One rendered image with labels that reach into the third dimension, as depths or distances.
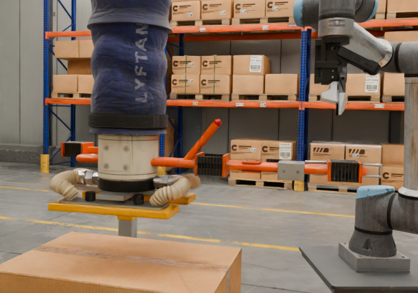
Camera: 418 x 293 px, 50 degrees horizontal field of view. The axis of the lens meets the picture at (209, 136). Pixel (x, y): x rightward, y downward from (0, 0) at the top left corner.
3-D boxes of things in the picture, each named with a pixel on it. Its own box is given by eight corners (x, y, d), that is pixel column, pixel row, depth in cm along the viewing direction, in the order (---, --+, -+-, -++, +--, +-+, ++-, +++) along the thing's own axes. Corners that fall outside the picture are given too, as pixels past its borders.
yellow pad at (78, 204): (46, 210, 121) (46, 192, 120) (66, 203, 130) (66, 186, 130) (168, 220, 113) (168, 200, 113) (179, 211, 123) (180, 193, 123)
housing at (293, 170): (277, 179, 118) (277, 162, 118) (278, 176, 125) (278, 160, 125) (304, 181, 117) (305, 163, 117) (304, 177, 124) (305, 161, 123)
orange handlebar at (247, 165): (39, 163, 133) (39, 150, 133) (88, 154, 163) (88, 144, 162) (369, 180, 114) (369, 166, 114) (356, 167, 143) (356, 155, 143)
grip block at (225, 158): (193, 176, 121) (194, 154, 121) (201, 172, 131) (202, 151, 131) (224, 178, 120) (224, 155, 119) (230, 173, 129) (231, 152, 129)
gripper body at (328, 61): (313, 86, 123) (315, 41, 122) (346, 86, 121) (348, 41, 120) (313, 84, 115) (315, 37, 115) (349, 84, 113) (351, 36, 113)
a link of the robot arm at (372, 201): (362, 220, 200) (365, 181, 199) (402, 228, 188) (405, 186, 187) (348, 226, 188) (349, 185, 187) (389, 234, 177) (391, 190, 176)
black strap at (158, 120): (73, 127, 121) (73, 112, 121) (109, 125, 144) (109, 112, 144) (153, 129, 117) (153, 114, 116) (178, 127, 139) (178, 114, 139)
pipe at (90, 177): (51, 196, 122) (51, 175, 122) (93, 182, 147) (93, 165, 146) (171, 204, 115) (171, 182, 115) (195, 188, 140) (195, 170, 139)
